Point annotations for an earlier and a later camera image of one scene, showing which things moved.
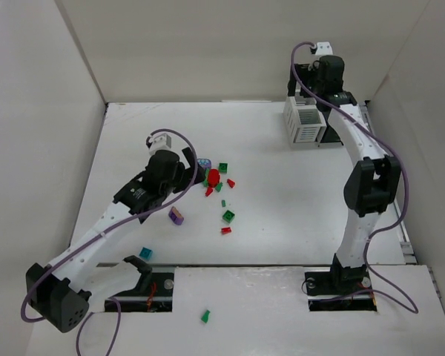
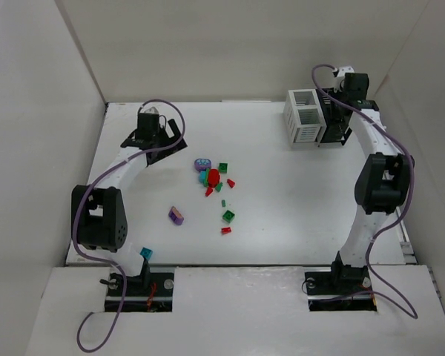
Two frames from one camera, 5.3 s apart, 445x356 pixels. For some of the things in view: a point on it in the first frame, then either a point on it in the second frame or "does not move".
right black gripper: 294,84 to 334,126
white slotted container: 303,120 does not move
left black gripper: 189,167 to 169,144
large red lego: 213,176 does not move
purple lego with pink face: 175,216 does not move
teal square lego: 146,253 does not move
